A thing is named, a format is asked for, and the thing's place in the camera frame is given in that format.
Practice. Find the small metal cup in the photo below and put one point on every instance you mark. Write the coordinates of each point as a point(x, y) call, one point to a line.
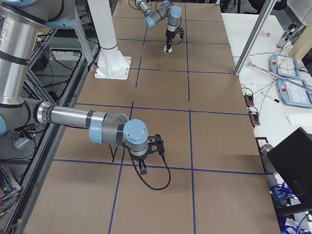
point(265, 148)

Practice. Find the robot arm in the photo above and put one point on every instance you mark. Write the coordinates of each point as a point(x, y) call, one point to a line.
point(24, 101)
point(153, 16)

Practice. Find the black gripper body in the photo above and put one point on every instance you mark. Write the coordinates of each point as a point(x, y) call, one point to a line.
point(139, 159)
point(169, 36)

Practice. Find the blue service bell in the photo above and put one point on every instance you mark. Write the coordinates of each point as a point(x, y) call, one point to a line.
point(167, 50)

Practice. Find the white power strip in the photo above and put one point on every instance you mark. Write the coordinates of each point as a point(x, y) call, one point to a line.
point(20, 141)

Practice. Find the aluminium frame post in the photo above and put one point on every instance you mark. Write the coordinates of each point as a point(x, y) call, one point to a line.
point(261, 20)

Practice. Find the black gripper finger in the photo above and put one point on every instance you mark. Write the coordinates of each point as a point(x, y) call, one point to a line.
point(142, 167)
point(168, 43)

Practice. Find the far teach pendant tablet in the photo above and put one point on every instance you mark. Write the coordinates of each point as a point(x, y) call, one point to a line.
point(284, 66)

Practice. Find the black marker pen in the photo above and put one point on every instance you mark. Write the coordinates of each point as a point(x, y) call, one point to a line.
point(268, 96)

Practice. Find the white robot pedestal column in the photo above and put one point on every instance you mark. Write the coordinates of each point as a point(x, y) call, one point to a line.
point(111, 63)

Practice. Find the orange connector box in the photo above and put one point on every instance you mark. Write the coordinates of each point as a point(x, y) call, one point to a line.
point(249, 100)
point(254, 118)

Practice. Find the orange connector box far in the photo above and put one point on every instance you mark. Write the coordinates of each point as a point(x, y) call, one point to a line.
point(249, 100)

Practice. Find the orange connector box near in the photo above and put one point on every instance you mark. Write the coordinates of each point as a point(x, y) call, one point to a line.
point(254, 118)

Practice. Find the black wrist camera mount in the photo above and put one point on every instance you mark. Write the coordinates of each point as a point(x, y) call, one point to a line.
point(155, 144)
point(181, 32)

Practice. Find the near teach pendant tablet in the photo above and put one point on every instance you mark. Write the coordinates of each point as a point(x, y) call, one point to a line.
point(292, 95)

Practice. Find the white foam block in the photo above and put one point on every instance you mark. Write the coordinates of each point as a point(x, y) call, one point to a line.
point(300, 120)

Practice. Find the stack of books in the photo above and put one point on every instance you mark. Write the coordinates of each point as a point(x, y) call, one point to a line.
point(9, 190)

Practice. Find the teach pendant tablet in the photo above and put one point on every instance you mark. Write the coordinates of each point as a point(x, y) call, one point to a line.
point(292, 95)
point(284, 66)

